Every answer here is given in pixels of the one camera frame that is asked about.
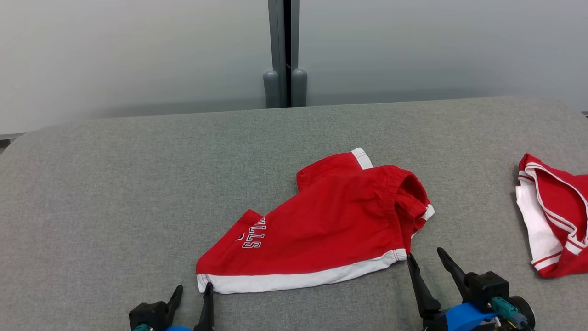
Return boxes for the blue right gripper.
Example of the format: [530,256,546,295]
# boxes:
[406,247,500,331]

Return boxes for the red and white jersey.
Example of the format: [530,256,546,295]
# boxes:
[515,153,588,279]

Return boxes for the grey cylindrical post foot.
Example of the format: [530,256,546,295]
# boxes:
[290,68,308,108]
[263,69,281,109]

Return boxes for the red shorts with white trim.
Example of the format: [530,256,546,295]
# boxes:
[196,147,436,295]

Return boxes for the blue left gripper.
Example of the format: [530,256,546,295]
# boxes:
[164,282,215,331]

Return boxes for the grey partition post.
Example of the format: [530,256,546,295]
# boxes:
[267,0,300,109]

